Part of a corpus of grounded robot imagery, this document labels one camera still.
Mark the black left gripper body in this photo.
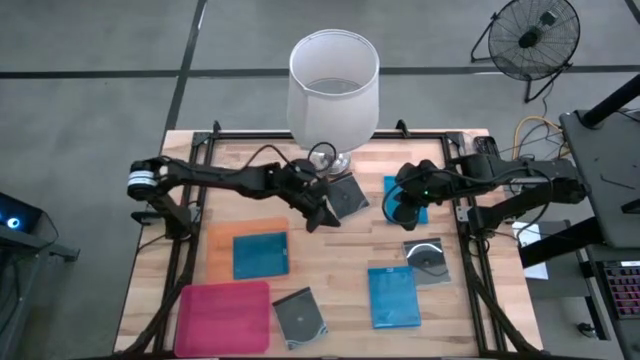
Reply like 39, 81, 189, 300
279, 172, 331, 212

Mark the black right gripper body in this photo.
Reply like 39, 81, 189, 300
397, 159, 451, 206

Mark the clear CD jewel case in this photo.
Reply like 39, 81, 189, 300
402, 237, 452, 287
271, 286, 329, 351
327, 172, 371, 220

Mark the blue blu-ray case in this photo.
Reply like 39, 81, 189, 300
383, 175, 430, 225
367, 265, 422, 330
232, 231, 291, 281

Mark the silver lamp with white shade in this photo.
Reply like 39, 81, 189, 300
286, 28, 381, 176

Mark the orange plastic tray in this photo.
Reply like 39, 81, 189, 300
205, 216, 291, 285

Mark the white paper sheet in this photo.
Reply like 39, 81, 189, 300
512, 221, 550, 281

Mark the pink-red plastic tray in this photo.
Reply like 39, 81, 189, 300
173, 280, 272, 359

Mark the dark grey desk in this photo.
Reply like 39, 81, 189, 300
558, 108, 640, 250

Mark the black floor fan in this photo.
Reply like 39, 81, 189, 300
469, 0, 582, 105

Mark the black stand pole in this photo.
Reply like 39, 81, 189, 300
579, 73, 640, 129

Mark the backlit keyboard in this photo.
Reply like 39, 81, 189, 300
597, 259, 640, 321

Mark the black equipment stand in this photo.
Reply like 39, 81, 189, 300
0, 232, 81, 360

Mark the black computer with blue light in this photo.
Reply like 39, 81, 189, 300
0, 192, 60, 246

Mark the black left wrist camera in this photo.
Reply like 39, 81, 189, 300
289, 158, 317, 182

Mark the yellow cable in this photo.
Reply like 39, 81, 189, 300
512, 115, 569, 176

